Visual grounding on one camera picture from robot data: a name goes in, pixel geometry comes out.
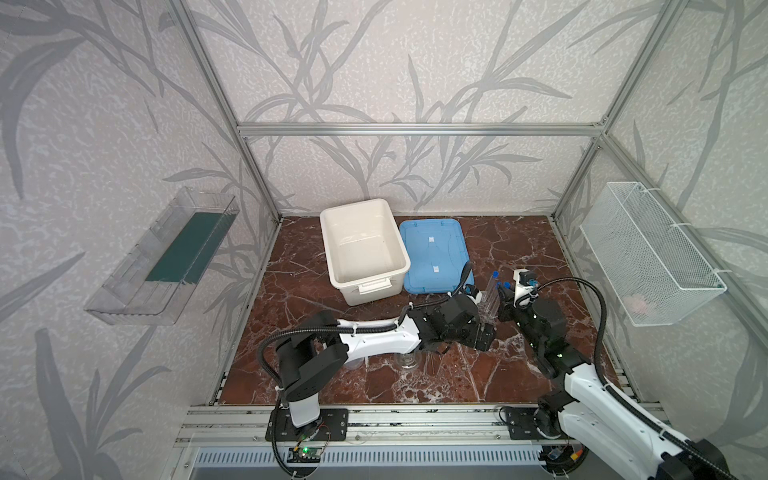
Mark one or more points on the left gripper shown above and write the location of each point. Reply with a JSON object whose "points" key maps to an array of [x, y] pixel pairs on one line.
{"points": [[480, 327]]}

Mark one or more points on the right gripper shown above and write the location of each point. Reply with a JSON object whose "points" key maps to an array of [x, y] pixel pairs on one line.
{"points": [[519, 309]]}

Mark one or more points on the clear test tube rack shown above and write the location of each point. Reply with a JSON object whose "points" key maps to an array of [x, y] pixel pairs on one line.
{"points": [[485, 319]]}

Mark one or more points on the blue-capped test tube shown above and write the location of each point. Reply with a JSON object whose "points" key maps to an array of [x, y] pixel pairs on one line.
{"points": [[489, 302], [504, 292]]}

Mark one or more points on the white plastic bin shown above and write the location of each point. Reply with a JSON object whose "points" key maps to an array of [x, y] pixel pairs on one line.
{"points": [[366, 256]]}

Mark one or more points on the clear plastic beaker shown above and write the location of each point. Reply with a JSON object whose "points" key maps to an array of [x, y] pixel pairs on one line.
{"points": [[354, 364]]}

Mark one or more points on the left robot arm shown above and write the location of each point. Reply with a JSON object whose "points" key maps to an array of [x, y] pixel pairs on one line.
{"points": [[303, 360]]}

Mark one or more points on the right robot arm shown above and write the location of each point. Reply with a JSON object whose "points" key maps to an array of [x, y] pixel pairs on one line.
{"points": [[591, 410]]}

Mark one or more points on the glass petri dish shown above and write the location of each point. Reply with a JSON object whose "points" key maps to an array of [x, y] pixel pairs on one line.
{"points": [[408, 361]]}

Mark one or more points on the blue plastic lid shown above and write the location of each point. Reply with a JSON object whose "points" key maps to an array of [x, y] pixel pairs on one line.
{"points": [[438, 253]]}

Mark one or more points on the green circuit board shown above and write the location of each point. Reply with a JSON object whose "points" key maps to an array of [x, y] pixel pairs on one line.
{"points": [[305, 455]]}

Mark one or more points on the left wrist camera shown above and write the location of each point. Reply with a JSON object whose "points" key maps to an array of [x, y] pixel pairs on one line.
{"points": [[475, 294]]}

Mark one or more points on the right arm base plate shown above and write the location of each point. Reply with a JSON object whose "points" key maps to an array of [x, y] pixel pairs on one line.
{"points": [[529, 423]]}

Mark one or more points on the white wire basket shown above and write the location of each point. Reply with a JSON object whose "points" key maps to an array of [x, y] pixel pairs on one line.
{"points": [[659, 276]]}

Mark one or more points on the aluminium front rail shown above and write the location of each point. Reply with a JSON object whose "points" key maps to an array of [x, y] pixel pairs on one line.
{"points": [[369, 425]]}

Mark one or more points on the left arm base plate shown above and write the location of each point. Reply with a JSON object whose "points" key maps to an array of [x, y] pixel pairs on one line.
{"points": [[331, 425]]}

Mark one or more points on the clear wall shelf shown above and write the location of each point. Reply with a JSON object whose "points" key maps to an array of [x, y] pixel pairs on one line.
{"points": [[154, 282]]}

